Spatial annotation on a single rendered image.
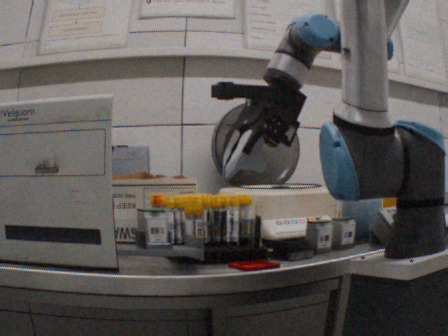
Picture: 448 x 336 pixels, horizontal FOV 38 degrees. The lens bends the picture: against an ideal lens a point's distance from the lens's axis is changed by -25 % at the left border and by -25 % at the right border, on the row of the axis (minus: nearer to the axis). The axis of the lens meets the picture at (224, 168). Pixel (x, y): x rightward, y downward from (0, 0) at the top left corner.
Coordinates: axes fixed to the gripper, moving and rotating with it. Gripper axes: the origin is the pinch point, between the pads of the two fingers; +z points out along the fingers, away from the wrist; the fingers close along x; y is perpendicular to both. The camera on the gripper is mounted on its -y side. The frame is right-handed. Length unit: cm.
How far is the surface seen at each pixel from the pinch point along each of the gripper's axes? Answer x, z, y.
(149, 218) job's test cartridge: -2.0, 13.9, -9.3
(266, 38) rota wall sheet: 59, -51, 21
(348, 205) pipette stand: 7.2, -9.5, 32.6
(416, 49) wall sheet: 57, -91, 75
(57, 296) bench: -5.0, 37.8, -21.1
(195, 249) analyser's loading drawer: -3.1, 14.6, 0.1
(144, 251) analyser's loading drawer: -3.1, 19.6, -8.1
